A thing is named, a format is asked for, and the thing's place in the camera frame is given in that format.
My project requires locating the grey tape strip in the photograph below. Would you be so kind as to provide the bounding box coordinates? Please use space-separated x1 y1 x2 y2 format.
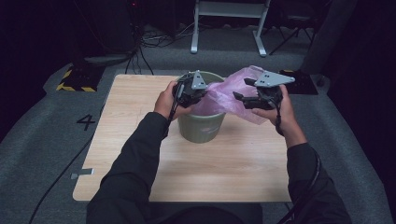
70 168 94 180

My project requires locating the person's right hand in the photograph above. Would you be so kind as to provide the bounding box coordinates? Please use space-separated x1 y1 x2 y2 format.
251 85 298 138

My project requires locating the green plastic bin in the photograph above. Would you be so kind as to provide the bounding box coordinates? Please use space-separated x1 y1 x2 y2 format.
176 70 227 144

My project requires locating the white metal stand frame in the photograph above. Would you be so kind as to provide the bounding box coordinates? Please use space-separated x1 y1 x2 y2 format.
190 0 272 58

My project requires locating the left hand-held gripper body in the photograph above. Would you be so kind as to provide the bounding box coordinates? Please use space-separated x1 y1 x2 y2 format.
172 70 208 108

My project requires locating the pink plastic bag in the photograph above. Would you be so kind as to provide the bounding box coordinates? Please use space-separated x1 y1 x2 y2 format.
190 64 275 125

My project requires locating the grey column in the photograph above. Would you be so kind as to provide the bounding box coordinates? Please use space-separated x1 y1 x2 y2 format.
299 0 359 76

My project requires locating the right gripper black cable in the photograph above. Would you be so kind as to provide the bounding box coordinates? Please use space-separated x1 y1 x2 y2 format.
274 97 321 224

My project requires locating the bundle of dark cables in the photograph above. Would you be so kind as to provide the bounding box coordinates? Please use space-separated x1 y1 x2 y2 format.
124 21 200 76

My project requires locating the grey stand base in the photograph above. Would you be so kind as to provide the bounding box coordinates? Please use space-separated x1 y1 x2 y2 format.
82 53 134 67

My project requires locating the person's left hand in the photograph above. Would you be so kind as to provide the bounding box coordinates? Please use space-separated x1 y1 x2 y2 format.
153 79 192 120

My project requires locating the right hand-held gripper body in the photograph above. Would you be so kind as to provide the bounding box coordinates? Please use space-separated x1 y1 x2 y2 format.
244 70 295 110

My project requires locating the person's dark lap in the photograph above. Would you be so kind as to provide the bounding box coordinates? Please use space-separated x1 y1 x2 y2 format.
148 202 264 224

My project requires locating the black tripod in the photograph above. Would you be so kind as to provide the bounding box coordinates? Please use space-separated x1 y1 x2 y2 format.
269 18 316 56

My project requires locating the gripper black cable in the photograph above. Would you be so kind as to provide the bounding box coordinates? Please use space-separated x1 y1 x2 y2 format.
274 97 321 224
166 82 185 138

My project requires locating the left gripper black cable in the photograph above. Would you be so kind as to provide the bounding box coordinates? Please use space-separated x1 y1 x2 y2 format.
166 82 185 138

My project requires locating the black yellow striped block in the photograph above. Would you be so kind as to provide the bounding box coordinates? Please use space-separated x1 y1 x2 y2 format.
55 63 106 93
279 69 319 96

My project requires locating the black floor cable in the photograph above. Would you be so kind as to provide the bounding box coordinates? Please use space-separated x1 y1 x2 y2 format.
28 105 106 224

